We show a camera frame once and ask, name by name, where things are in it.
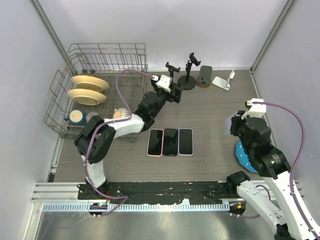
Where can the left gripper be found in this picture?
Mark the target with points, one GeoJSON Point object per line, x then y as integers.
{"type": "Point", "coordinates": [176, 98]}

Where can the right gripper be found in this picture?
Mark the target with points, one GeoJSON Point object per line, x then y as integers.
{"type": "Point", "coordinates": [235, 120]}

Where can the lavender phone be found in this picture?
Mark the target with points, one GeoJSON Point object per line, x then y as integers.
{"type": "Point", "coordinates": [228, 125]}

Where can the black round base stand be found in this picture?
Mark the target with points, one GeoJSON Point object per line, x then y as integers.
{"type": "Point", "coordinates": [186, 81]}

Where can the black gooseneck phone stand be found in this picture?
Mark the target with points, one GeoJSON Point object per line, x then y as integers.
{"type": "Point", "coordinates": [172, 69]}

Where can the grey phone stand wooden base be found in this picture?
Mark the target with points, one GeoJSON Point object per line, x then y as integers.
{"type": "Point", "coordinates": [204, 78]}

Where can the white folding phone stand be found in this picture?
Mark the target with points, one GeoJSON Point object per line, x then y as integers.
{"type": "Point", "coordinates": [224, 83]}

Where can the white phone blue screen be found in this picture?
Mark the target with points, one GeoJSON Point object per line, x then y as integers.
{"type": "Point", "coordinates": [185, 142]}

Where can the black phone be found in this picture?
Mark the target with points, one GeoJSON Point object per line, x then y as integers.
{"type": "Point", "coordinates": [170, 142]}

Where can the pink case phone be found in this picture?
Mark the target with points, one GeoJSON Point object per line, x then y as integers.
{"type": "Point", "coordinates": [155, 143]}

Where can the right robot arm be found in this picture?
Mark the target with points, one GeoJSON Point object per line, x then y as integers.
{"type": "Point", "coordinates": [290, 219]}

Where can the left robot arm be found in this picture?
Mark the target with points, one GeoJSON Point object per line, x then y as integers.
{"type": "Point", "coordinates": [95, 139]}

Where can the blue dotted plate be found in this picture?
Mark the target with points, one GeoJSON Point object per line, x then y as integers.
{"type": "Point", "coordinates": [242, 157]}

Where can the striped ceramic teapot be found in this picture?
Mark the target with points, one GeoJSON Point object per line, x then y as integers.
{"type": "Point", "coordinates": [121, 113]}

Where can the front cream plate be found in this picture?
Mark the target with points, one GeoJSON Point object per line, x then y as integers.
{"type": "Point", "coordinates": [86, 96]}

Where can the cream plate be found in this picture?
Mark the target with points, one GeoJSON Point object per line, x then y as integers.
{"type": "Point", "coordinates": [86, 96]}
{"type": "Point", "coordinates": [90, 83]}

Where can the clear glass cup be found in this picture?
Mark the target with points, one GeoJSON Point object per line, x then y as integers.
{"type": "Point", "coordinates": [90, 115]}

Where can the rear cream plate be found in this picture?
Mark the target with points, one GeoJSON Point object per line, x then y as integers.
{"type": "Point", "coordinates": [90, 83]}

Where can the blue ceramic mug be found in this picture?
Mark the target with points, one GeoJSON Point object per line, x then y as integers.
{"type": "Point", "coordinates": [76, 117]}

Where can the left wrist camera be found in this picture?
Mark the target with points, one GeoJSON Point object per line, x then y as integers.
{"type": "Point", "coordinates": [161, 82]}

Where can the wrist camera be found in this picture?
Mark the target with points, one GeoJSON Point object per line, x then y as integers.
{"type": "Point", "coordinates": [256, 108]}
{"type": "Point", "coordinates": [161, 82]}

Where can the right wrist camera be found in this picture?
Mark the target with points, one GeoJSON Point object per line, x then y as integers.
{"type": "Point", "coordinates": [256, 108]}

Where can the grey wire dish rack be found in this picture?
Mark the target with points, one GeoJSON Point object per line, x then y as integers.
{"type": "Point", "coordinates": [119, 64]}

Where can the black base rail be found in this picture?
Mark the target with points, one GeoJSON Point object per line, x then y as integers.
{"type": "Point", "coordinates": [173, 192]}

